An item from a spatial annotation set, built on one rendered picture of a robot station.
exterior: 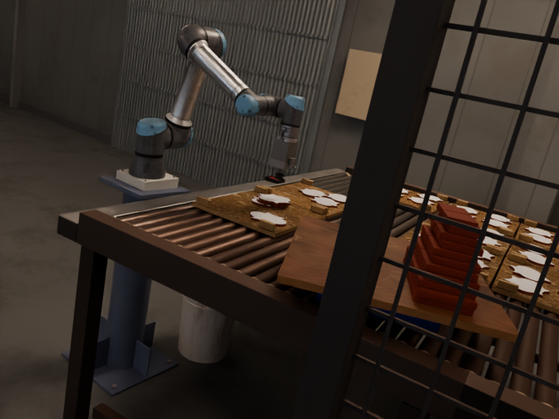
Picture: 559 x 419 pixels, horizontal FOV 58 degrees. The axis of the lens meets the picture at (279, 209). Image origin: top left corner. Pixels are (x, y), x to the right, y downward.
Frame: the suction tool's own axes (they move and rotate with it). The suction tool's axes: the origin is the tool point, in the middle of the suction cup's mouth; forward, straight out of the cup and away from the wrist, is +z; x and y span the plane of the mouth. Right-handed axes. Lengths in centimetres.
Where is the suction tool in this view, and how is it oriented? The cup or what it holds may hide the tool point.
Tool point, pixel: (279, 178)
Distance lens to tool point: 195.2
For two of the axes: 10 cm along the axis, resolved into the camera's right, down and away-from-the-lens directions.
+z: -2.0, 9.4, 2.6
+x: -8.6, -3.0, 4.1
